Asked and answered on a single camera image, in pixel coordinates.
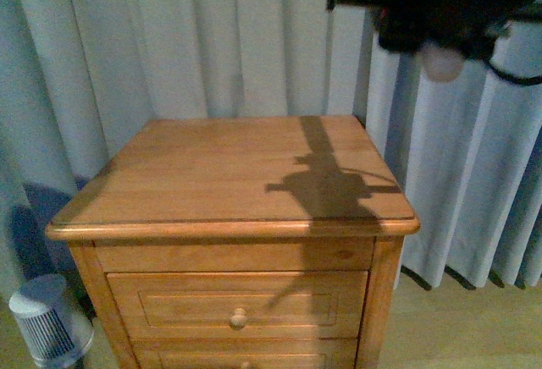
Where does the operator hand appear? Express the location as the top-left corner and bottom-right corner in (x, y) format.
(419, 41), (465, 83)

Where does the wooden nightstand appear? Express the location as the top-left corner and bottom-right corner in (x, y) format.
(47, 116), (420, 368)

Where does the light grey curtain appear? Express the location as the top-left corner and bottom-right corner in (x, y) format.
(0, 0), (542, 292)

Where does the upper drawer knob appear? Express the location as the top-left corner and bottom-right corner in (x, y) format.
(230, 308), (248, 331)

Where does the white cylindrical air purifier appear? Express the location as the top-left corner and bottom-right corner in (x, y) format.
(8, 273), (95, 368)

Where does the black cable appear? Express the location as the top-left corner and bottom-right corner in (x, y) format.
(482, 21), (542, 87)

